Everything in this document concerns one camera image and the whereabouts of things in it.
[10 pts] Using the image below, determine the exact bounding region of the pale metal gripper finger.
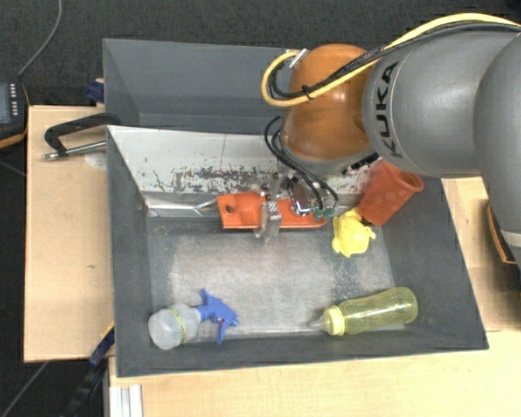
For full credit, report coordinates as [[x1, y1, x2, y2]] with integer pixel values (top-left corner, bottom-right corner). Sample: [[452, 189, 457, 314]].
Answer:
[[266, 201, 284, 244], [253, 202, 271, 240]]

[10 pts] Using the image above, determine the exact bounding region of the red-brown flat block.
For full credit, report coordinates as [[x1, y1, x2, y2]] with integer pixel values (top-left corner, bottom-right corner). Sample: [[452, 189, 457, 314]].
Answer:
[[215, 191, 329, 231]]

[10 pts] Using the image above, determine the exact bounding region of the grey metal bin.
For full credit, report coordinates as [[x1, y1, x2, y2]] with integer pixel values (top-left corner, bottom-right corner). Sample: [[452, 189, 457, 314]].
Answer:
[[101, 37, 490, 378]]

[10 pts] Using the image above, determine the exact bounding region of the yellow toy animal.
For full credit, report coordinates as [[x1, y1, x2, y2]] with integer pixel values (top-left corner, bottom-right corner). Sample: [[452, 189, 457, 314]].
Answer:
[[331, 208, 377, 259]]

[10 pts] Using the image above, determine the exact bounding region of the orange plastic cup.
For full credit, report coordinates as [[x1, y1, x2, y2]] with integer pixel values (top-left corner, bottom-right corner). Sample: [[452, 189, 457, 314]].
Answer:
[[357, 160, 425, 227]]

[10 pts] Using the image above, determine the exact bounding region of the clear spray bottle blue trigger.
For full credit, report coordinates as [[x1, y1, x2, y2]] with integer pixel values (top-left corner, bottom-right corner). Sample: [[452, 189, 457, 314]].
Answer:
[[147, 288, 241, 351]]

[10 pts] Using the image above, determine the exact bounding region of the yellow baby bottle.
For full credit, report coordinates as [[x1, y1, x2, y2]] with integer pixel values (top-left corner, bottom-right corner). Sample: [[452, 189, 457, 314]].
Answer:
[[308, 286, 419, 337]]

